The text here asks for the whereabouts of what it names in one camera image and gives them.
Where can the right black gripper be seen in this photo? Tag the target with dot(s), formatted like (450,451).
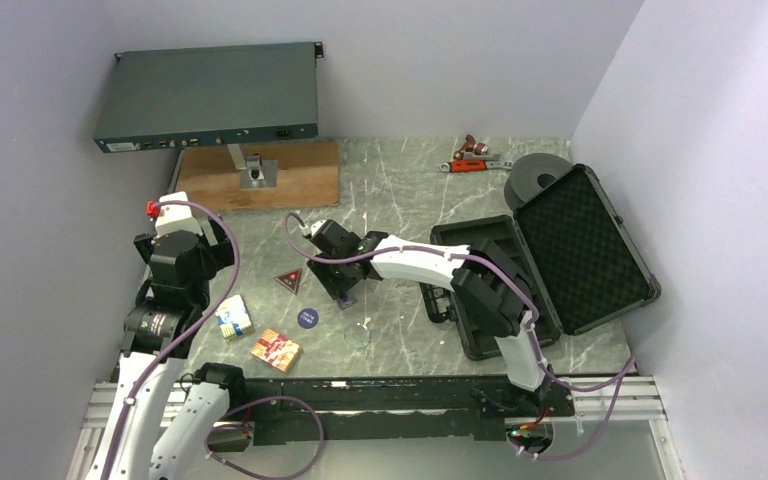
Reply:
(333,286)

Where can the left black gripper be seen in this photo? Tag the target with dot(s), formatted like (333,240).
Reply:
(219,253)

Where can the purple poker chip stack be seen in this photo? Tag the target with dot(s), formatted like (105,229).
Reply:
(345,302)

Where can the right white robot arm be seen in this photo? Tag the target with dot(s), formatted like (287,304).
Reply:
(495,293)

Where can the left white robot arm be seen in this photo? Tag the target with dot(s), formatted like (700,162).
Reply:
(158,333)

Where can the black poker set case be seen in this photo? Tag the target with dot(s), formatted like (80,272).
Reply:
(569,240)

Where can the red triangular dealer button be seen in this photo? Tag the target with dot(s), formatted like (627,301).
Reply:
(291,280)

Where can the blue round dealer button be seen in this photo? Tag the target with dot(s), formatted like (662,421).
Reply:
(308,318)

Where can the clear round dealer button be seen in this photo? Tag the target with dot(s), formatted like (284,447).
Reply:
(357,336)

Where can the blue playing card box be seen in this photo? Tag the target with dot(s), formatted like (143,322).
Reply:
(233,318)

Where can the wooden base board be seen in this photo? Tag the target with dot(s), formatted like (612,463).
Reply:
(308,176)

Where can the dark green rack device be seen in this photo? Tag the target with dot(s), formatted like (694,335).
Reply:
(193,97)

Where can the grey filament spool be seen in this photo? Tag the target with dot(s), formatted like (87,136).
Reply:
(530,174)

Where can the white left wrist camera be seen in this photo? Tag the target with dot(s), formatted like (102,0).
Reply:
(171,218)

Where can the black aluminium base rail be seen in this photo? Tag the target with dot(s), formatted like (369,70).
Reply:
(480,407)

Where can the brown hose nozzle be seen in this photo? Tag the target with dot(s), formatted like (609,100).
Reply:
(470,148)

